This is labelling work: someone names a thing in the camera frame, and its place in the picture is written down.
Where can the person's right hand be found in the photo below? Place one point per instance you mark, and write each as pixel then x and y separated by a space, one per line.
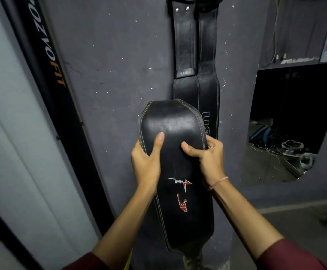
pixel 212 163

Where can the person's left hand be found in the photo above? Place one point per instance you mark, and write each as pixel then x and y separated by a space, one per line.
pixel 146 165

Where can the person's left thumb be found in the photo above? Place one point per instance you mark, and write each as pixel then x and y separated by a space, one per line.
pixel 156 144

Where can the person's right thumb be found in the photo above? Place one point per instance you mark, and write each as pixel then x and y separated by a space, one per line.
pixel 191 149

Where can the black leather belt red logo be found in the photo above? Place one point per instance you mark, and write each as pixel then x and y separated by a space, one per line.
pixel 177 177

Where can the person's left forearm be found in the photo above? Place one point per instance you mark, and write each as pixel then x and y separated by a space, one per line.
pixel 124 230

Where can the person's right forearm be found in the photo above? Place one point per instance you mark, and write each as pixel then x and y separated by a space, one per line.
pixel 245 219

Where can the pink thread wristband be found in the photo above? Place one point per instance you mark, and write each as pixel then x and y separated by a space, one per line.
pixel 219 182

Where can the blue bag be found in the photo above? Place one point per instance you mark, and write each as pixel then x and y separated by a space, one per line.
pixel 263 134

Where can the black leather belt white lettering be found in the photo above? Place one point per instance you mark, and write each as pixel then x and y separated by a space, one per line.
pixel 200 67

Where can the grey round device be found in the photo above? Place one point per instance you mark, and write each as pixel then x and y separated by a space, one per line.
pixel 292 145

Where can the black floor strip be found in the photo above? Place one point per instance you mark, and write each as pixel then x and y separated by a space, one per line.
pixel 8 236

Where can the black machine frame bar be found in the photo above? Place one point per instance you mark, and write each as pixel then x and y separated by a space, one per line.
pixel 56 104

